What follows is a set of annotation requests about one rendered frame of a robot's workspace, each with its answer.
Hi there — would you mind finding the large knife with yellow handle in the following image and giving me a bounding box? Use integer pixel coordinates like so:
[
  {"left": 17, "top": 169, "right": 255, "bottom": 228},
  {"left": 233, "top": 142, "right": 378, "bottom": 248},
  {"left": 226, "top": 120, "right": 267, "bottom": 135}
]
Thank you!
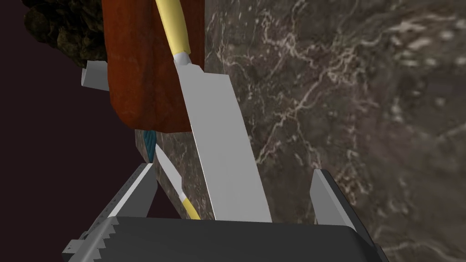
[{"left": 155, "top": 0, "right": 273, "bottom": 223}]

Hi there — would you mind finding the small knife with yellow handle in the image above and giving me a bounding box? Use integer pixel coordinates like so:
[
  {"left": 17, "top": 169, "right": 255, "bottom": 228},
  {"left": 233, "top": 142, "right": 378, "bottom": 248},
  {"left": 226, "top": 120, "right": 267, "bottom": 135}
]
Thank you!
[{"left": 154, "top": 143, "right": 202, "bottom": 221}]

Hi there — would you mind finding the grey flat block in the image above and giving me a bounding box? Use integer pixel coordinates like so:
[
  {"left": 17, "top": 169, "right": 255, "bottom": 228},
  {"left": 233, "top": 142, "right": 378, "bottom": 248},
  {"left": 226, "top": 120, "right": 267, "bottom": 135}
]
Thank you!
[{"left": 81, "top": 60, "right": 110, "bottom": 92}]

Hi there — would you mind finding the red-brown rounded loaf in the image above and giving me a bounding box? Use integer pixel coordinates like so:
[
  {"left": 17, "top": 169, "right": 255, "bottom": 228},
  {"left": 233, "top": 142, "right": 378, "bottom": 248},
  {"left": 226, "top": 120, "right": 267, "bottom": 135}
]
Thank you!
[{"left": 101, "top": 0, "right": 206, "bottom": 134}]

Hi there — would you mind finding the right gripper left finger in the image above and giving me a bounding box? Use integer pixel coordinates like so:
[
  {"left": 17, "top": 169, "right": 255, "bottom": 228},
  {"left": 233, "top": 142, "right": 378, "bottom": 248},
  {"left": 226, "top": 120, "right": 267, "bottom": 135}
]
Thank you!
[{"left": 96, "top": 163, "right": 158, "bottom": 221}]

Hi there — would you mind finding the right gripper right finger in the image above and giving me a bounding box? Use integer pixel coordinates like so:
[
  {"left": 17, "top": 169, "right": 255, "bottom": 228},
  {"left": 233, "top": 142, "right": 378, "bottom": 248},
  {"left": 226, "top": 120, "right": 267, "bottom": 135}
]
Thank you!
[{"left": 309, "top": 169, "right": 365, "bottom": 234}]

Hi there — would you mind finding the teal ridged object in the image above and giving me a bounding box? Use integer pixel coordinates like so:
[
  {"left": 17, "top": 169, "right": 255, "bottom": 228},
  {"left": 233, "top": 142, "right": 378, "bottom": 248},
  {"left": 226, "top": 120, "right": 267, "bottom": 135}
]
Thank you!
[{"left": 142, "top": 130, "right": 157, "bottom": 164}]

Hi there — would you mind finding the dark mottled lump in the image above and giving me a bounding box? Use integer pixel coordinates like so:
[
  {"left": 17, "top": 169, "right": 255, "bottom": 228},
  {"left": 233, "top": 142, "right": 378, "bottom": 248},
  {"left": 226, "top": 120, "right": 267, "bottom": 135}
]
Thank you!
[{"left": 21, "top": 0, "right": 108, "bottom": 69}]

